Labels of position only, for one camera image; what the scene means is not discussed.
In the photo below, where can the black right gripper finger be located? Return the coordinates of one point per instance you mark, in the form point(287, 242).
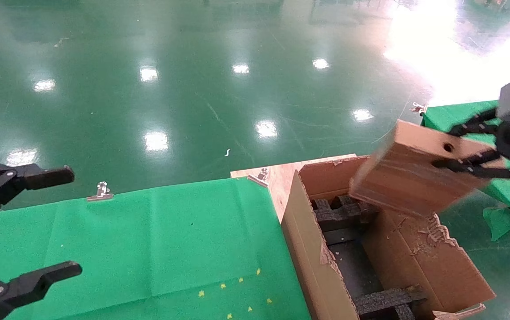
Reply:
point(481, 166)
point(477, 124)

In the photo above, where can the metal binder clip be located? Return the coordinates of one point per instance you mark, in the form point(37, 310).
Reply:
point(100, 192)
point(419, 108)
point(260, 177)

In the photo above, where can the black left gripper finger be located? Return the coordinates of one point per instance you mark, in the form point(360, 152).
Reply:
point(23, 177)
point(28, 282)

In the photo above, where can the small green table cloth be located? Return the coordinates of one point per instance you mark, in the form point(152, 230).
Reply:
point(446, 116)

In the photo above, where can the large open cardboard carton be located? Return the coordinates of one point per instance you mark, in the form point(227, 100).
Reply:
point(437, 266)

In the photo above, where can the large green table cloth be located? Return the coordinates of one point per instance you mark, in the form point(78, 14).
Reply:
point(126, 240)

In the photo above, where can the small brown cardboard box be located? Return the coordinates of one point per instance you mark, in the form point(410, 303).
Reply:
point(406, 178)

